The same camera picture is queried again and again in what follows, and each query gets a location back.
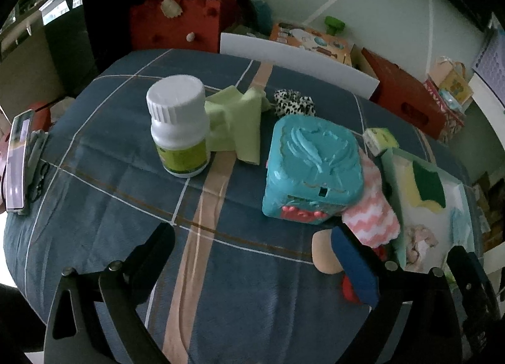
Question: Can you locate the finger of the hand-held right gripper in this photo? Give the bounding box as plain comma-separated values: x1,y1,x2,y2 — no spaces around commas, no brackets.
446,245,495,310

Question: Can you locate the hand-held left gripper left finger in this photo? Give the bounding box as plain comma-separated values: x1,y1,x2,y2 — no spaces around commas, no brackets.
43,223,176,364

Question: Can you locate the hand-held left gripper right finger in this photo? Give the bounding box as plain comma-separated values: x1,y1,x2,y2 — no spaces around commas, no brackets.
330,224,462,364

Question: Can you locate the pink white zigzag cloth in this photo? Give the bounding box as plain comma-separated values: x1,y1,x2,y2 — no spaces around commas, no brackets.
341,150,403,251

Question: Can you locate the green yellow sponge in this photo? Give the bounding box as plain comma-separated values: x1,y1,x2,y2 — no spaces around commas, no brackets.
410,161,447,212

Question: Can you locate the light green cloth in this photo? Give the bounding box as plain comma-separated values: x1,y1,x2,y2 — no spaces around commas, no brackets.
204,85,273,166

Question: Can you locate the leopard print scrunchie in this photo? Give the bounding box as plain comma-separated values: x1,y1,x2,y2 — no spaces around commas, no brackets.
273,88,317,118

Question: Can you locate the blue plaid tablecloth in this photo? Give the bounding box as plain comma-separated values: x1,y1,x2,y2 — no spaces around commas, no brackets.
3,48,480,364

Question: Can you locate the teal plastic toy box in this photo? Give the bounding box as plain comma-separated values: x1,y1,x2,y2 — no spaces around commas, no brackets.
262,114,366,227

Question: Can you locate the white pill bottle green label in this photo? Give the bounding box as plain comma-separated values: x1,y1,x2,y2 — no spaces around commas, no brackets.
146,75,212,179

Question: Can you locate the small green tissue pack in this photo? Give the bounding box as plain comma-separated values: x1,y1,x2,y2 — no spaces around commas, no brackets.
362,128,399,158

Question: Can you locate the metal key bunch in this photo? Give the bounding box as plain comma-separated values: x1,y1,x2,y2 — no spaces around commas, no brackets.
25,130,51,204

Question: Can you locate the smartphone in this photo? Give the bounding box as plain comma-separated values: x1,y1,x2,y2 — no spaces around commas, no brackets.
5,109,35,213

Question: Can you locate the red patterned gift bag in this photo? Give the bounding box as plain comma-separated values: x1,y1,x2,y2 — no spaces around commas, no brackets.
424,80,467,136

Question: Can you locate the white shelf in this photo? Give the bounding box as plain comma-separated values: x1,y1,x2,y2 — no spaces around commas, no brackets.
467,72,505,270

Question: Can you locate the red cardboard box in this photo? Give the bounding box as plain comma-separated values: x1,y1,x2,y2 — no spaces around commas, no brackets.
360,48,459,140

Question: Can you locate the yellow gift bag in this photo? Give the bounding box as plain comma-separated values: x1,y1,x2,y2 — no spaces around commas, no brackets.
428,57,474,105

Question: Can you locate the white chair back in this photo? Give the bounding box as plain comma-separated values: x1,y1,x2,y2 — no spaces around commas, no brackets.
219,32,380,101

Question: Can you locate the red felt tote bag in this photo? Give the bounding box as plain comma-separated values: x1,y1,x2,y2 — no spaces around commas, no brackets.
130,0,222,54

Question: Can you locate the colourful toy package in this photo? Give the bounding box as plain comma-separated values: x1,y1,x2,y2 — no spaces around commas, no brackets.
269,22,354,67

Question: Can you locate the green toy knob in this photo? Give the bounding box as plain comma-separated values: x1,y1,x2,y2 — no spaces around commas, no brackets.
324,15,346,35

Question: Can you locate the blue pump bottle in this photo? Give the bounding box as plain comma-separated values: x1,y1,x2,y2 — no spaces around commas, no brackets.
250,0,274,34

